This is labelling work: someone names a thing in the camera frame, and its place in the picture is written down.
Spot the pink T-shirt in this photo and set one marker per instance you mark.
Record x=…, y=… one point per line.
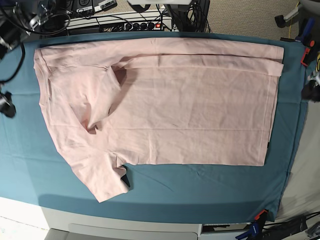
x=156, y=101

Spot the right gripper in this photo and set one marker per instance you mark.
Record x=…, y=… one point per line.
x=7, y=107

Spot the red black clamp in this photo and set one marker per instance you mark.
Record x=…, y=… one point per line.
x=261, y=213

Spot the blue spring clamp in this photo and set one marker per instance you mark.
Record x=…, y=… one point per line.
x=254, y=230

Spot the white power strip red switch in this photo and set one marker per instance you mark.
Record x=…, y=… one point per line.
x=116, y=24

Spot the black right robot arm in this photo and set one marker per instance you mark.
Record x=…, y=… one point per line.
x=19, y=19

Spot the teal table cloth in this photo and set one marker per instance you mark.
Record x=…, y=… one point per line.
x=32, y=171

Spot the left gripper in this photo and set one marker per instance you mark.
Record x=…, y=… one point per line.
x=311, y=90

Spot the red clamp upper right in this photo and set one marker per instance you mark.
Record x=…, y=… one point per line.
x=307, y=55

